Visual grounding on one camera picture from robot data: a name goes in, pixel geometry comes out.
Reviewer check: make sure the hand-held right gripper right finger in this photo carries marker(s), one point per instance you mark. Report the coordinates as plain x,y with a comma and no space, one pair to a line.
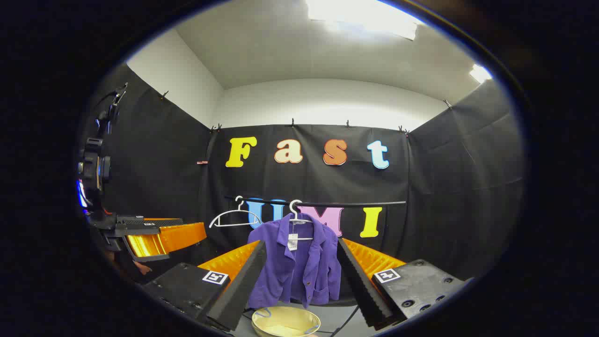
360,285

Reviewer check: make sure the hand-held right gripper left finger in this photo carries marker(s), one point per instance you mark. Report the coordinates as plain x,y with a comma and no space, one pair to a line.
243,290

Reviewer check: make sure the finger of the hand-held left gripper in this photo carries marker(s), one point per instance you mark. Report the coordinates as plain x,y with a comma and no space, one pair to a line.
159,225
173,238

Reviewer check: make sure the purple ribbed jacket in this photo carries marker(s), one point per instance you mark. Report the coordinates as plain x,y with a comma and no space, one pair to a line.
309,267

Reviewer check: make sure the white plastic hanger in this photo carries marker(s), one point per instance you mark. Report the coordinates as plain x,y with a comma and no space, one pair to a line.
239,209
296,216

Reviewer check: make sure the black clothes rack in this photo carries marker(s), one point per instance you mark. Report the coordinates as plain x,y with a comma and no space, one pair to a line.
355,204

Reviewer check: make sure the white paper price tag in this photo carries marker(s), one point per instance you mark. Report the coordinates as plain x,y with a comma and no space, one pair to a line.
293,242

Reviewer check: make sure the black backdrop cloth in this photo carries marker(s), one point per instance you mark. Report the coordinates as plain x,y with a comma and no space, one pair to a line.
444,187

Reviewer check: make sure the small ceiling light panel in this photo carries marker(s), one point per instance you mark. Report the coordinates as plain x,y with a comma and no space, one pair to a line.
480,73

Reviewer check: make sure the large ceiling light panel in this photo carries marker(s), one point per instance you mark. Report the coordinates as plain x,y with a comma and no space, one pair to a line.
365,16

